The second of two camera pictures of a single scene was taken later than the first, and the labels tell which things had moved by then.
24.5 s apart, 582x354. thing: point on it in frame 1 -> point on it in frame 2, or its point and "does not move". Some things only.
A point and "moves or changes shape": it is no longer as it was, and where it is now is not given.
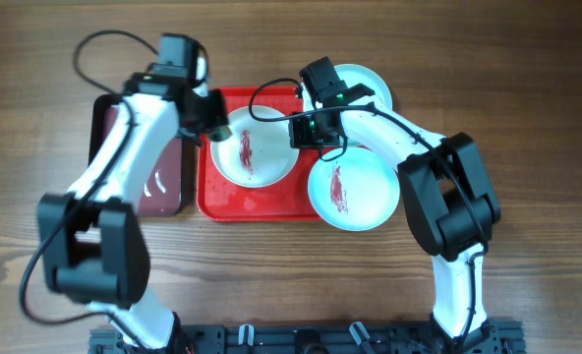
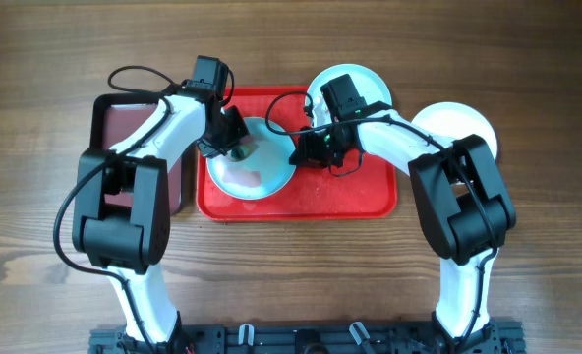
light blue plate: [357, 192] -> [266, 173]
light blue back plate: [354, 74] does not move
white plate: [257, 154] -> [455, 121]
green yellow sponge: [219, 133] moves or changes shape
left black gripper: [220, 118] -> [213, 148]
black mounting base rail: [494, 339] does not move
